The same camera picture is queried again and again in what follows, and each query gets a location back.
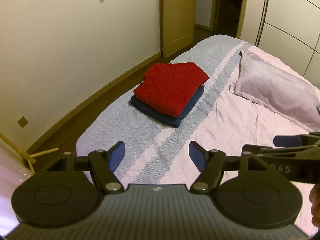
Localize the white wardrobe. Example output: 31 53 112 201
241 0 320 81

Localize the pink and grey quilt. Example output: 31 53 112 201
75 34 320 235

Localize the lilac pillow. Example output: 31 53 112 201
234 50 319 132

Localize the folded navy blue garment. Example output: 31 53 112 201
130 85 204 128

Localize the wooden rack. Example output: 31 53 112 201
0 132 59 174

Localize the red patterned knit sweater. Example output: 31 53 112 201
133 62 208 118

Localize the person's hand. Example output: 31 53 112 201
309 185 320 228

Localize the wooden door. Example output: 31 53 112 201
162 0 196 58

